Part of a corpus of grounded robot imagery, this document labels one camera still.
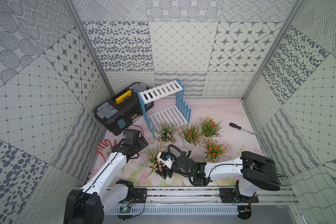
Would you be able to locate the orange flower pot front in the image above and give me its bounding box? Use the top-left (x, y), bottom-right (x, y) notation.
top-left (203, 139), bottom-right (228, 162)

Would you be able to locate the blue white two-tier rack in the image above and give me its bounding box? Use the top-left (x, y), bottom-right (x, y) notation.
top-left (137, 79), bottom-right (191, 139)

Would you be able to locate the aluminium mounting rail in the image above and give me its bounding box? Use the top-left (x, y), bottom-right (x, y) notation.
top-left (145, 186), bottom-right (299, 205)

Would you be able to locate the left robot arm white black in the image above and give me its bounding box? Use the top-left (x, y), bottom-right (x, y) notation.
top-left (63, 129), bottom-right (148, 224)

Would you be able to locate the red white glove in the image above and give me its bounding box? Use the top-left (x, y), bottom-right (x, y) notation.
top-left (96, 139), bottom-right (117, 162)

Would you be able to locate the black handle screwdriver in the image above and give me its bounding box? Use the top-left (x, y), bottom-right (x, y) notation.
top-left (229, 123), bottom-right (255, 135)

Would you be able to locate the pink flower pot front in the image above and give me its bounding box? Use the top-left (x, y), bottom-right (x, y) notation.
top-left (147, 147), bottom-right (169, 175)

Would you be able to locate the pink flower pot back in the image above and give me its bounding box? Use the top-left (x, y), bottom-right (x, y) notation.
top-left (155, 123), bottom-right (177, 144)

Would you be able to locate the pink flower pot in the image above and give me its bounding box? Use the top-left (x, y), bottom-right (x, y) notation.
top-left (155, 123), bottom-right (177, 144)
top-left (147, 147), bottom-right (169, 175)

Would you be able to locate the red flower pot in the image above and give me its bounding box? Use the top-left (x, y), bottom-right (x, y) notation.
top-left (178, 123), bottom-right (202, 146)
top-left (200, 117), bottom-right (223, 139)

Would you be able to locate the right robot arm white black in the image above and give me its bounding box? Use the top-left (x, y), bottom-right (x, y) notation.
top-left (157, 151), bottom-right (281, 201)

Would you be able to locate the floral pink table mat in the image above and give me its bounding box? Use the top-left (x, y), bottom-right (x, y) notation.
top-left (114, 99), bottom-right (264, 186)

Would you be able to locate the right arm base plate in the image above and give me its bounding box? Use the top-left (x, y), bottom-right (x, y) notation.
top-left (219, 188), bottom-right (259, 203)

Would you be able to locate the black toolbox yellow handle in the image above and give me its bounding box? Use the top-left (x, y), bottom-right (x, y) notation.
top-left (93, 82), bottom-right (149, 136)

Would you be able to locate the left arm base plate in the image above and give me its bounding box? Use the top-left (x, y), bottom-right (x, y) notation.
top-left (122, 188), bottom-right (147, 203)

